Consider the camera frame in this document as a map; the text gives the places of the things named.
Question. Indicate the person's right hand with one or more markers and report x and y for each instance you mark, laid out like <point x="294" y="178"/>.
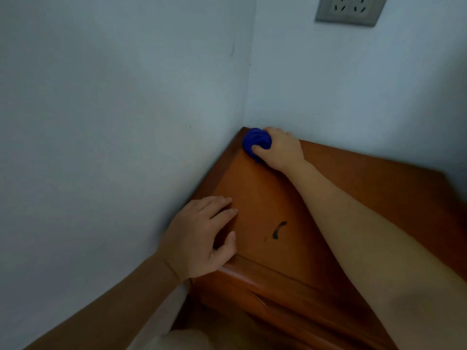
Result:
<point x="284" y="153"/>

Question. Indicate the person's left hand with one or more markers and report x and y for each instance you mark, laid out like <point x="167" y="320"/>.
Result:
<point x="189" y="240"/>

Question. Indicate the blue cleaning cloth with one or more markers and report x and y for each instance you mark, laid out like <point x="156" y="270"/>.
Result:
<point x="255" y="140"/>

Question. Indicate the wooden nightstand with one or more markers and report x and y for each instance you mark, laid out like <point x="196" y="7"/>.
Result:
<point x="262" y="200"/>

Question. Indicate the person's left forearm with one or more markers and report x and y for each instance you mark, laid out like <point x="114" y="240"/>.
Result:
<point x="109" y="309"/>

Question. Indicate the person's right forearm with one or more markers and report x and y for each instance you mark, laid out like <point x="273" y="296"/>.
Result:
<point x="365" y="244"/>

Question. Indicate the person's white trousers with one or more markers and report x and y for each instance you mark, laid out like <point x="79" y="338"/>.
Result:
<point x="182" y="342"/>

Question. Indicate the grey double wall socket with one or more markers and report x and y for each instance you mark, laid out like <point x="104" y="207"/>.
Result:
<point x="350" y="10"/>

